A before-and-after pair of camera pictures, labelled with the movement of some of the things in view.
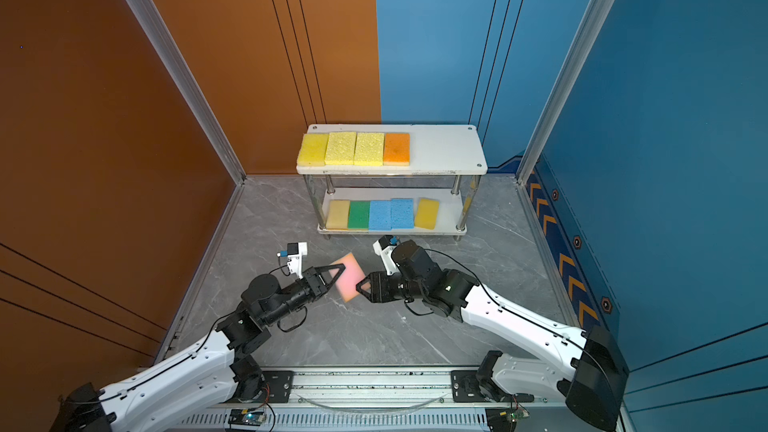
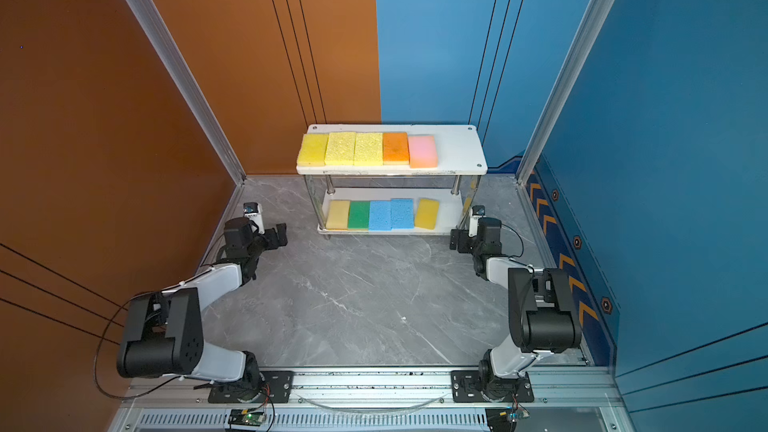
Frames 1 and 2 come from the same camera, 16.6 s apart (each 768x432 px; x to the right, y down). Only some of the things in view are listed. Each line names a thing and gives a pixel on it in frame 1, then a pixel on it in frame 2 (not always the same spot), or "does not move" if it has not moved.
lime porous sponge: [340, 148] does not move
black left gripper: [312, 281] to [270, 236]
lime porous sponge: [369, 149] does not move
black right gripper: [378, 285] to [463, 246]
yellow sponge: [427, 214] does not move
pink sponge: [347, 283] to [422, 152]
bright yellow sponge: [312, 151] does not move
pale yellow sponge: [338, 215] does not move
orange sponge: [397, 149] does not move
